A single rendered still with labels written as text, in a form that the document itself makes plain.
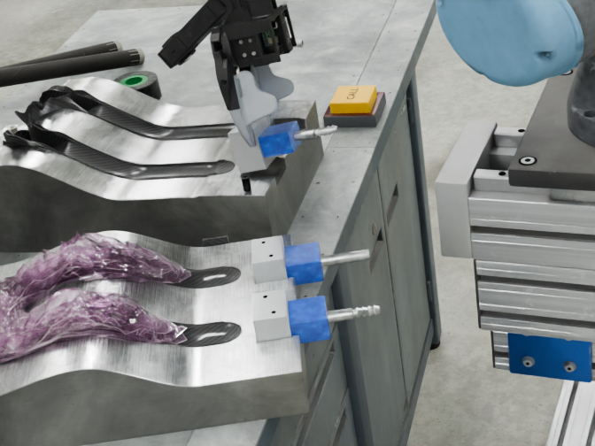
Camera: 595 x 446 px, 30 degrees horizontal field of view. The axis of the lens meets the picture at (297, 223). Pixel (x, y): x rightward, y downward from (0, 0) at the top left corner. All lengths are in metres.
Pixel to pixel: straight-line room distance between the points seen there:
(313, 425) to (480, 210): 0.54
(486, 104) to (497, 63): 2.59
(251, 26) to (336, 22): 0.76
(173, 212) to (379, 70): 0.57
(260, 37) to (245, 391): 0.43
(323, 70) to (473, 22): 0.98
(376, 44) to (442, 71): 1.83
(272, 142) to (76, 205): 0.27
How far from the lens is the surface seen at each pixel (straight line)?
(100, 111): 1.58
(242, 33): 1.31
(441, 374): 2.42
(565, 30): 0.88
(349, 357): 1.69
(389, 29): 2.00
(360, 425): 1.78
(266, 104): 1.33
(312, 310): 1.16
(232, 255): 1.30
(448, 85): 3.65
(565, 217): 1.09
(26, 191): 1.47
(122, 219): 1.43
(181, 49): 1.37
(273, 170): 1.43
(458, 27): 0.92
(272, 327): 1.14
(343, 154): 1.59
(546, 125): 1.10
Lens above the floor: 1.54
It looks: 31 degrees down
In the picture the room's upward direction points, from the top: 10 degrees counter-clockwise
